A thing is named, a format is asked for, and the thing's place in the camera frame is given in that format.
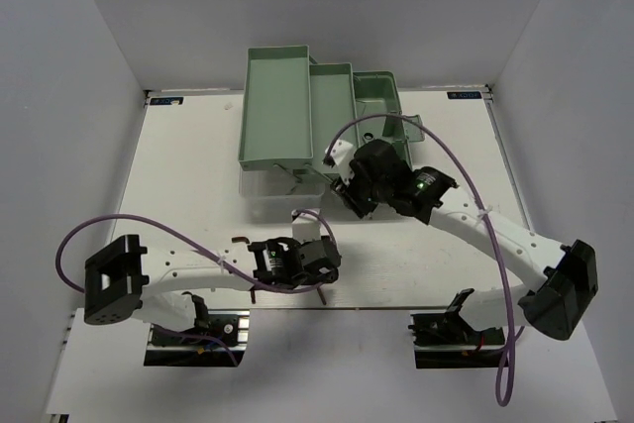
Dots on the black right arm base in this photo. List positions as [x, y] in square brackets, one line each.
[441, 343]

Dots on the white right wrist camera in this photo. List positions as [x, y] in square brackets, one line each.
[339, 158]

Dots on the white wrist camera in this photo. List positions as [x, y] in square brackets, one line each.
[339, 158]
[307, 225]

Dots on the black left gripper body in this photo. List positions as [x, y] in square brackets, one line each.
[328, 276]

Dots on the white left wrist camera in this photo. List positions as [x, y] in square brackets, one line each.
[307, 225]

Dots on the large brown hex key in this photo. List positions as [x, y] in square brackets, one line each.
[242, 259]

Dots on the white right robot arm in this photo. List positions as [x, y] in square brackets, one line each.
[557, 281]

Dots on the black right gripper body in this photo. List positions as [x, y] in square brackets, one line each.
[362, 194]

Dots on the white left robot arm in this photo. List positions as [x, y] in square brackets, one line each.
[127, 280]

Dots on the medium brown hex key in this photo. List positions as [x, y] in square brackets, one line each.
[321, 295]

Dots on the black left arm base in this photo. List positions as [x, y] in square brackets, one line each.
[221, 345]

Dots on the green toolbox with clear lid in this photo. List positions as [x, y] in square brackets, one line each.
[292, 108]

